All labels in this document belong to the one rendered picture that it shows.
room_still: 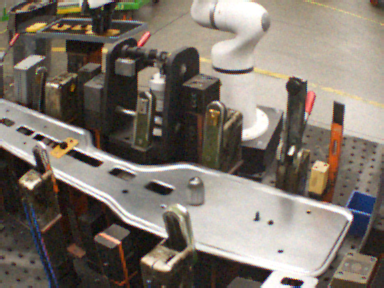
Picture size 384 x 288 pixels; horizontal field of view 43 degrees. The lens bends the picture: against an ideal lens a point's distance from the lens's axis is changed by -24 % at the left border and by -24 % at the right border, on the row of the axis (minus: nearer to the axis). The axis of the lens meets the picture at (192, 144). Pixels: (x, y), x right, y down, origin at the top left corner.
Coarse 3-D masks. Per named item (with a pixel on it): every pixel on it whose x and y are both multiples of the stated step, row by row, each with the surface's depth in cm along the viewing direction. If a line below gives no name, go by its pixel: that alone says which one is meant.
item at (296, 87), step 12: (288, 84) 104; (300, 84) 106; (288, 96) 107; (300, 96) 107; (288, 108) 108; (300, 108) 107; (288, 120) 109; (300, 120) 108; (288, 132) 110; (300, 132) 109; (288, 144) 112; (300, 144) 110
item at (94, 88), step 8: (104, 72) 142; (96, 80) 138; (88, 88) 136; (96, 88) 134; (88, 96) 137; (96, 96) 135; (88, 104) 138; (96, 104) 136; (88, 112) 139; (96, 112) 138; (88, 120) 140; (96, 120) 139; (88, 128) 142; (96, 128) 140; (96, 136) 142; (104, 136) 141; (96, 144) 144; (104, 144) 142; (96, 160) 147; (96, 200) 153
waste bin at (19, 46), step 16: (32, 0) 399; (48, 0) 385; (16, 16) 361; (32, 16) 363; (48, 16) 375; (16, 32) 371; (16, 48) 382; (48, 48) 398; (16, 64) 391; (48, 64) 406
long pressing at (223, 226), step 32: (0, 128) 135; (32, 128) 134; (64, 128) 134; (32, 160) 122; (64, 160) 121; (96, 192) 112; (128, 192) 112; (224, 192) 113; (256, 192) 112; (288, 192) 111; (128, 224) 105; (160, 224) 104; (192, 224) 104; (224, 224) 104; (256, 224) 103; (288, 224) 103; (320, 224) 101; (224, 256) 96; (256, 256) 95; (288, 256) 94; (320, 256) 93
